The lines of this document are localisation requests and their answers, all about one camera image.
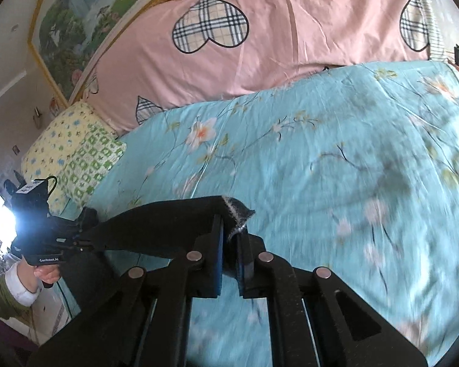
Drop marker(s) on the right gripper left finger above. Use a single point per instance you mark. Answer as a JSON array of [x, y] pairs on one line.
[[207, 275]]

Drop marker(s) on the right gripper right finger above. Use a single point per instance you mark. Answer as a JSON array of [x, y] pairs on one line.
[[248, 248]]

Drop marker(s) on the black pants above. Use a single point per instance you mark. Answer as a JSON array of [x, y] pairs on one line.
[[166, 228]]

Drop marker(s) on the left forearm green sleeve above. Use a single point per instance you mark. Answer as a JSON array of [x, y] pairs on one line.
[[15, 297]]

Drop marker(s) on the person's left hand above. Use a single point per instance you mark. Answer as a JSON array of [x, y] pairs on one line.
[[48, 274]]

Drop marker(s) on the yellow floral pillow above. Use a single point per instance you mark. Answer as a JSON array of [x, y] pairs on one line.
[[55, 146]]

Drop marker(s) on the green checked pillow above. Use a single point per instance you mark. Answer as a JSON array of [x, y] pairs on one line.
[[93, 159]]

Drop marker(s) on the teal floral bed sheet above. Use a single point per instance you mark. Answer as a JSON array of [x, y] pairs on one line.
[[355, 169]]

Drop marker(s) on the framed landscape painting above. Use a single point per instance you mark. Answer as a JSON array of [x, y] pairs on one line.
[[67, 37]]

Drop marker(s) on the pink quilt with plaid hearts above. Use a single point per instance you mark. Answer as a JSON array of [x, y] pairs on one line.
[[189, 51]]

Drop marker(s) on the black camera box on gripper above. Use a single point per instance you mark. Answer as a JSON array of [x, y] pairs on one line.
[[31, 200]]

